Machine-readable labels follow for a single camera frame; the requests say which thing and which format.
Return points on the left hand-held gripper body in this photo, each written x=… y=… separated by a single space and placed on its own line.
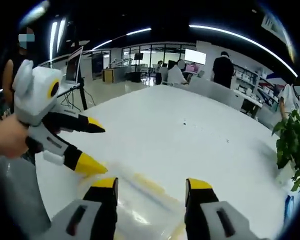
x=32 y=100

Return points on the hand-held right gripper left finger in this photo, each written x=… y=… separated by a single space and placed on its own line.
x=100 y=215

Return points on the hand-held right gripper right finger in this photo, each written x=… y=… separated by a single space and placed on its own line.
x=202 y=215

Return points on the person's left hand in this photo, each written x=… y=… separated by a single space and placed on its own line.
x=7 y=137

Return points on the black laptop stand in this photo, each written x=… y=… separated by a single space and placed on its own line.
x=83 y=96

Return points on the brown rounded object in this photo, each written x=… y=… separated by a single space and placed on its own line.
x=8 y=80

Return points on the open laptop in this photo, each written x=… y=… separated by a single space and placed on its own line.
x=73 y=66

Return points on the grey mesh chair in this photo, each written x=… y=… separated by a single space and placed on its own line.
x=22 y=195

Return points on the dark standing display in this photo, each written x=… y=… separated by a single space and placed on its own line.
x=97 y=66

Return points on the low yellow-edged cabinet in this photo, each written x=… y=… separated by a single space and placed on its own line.
x=113 y=75

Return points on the green potted plant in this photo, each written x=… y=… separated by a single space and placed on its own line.
x=292 y=150

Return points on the white storage shelving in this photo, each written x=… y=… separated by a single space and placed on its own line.
x=257 y=85

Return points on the long ceiling light strip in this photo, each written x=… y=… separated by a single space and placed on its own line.
x=242 y=38

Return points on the ceiling air vent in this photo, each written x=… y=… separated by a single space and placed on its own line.
x=271 y=23

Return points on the bright wall monitor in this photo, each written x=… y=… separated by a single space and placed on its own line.
x=195 y=56

